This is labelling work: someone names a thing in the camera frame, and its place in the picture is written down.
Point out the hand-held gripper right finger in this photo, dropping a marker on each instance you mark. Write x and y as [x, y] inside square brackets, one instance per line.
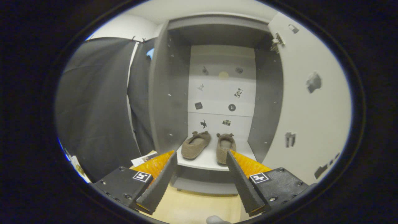
[244, 183]

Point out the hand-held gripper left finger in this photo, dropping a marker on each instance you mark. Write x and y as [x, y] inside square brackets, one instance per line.
[161, 183]

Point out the brown fuzzy slipper shoe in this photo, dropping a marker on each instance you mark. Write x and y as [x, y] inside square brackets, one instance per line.
[196, 146]
[225, 146]

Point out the grey shoe cabinet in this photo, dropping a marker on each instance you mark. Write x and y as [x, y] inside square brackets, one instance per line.
[171, 93]

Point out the white shoe cabinet door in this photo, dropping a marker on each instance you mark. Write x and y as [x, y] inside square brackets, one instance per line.
[311, 118]

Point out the white printed packet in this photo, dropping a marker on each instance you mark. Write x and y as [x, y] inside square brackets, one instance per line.
[77, 168]

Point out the black backdrop cloth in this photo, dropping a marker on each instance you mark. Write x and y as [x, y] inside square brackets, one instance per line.
[93, 109]

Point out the row of black cloth clips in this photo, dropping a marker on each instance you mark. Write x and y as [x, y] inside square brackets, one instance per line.
[133, 38]

